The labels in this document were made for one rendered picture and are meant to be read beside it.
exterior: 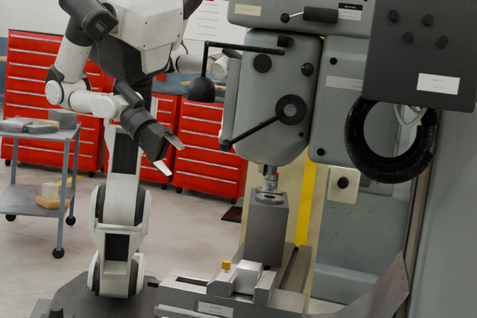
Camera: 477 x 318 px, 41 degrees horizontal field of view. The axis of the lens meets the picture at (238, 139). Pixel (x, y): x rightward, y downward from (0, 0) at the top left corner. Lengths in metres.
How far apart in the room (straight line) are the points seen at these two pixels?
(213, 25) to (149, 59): 8.77
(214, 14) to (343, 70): 9.48
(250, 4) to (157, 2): 0.66
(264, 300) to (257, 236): 0.46
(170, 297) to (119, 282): 0.83
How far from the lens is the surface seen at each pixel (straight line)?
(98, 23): 1.95
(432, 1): 1.18
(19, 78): 7.00
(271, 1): 1.44
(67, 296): 2.56
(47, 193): 4.66
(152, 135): 1.80
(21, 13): 12.19
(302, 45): 1.45
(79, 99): 2.02
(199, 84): 1.56
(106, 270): 2.34
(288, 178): 3.34
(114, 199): 2.14
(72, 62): 2.03
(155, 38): 2.07
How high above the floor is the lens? 1.59
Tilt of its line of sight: 9 degrees down
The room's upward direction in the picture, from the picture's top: 7 degrees clockwise
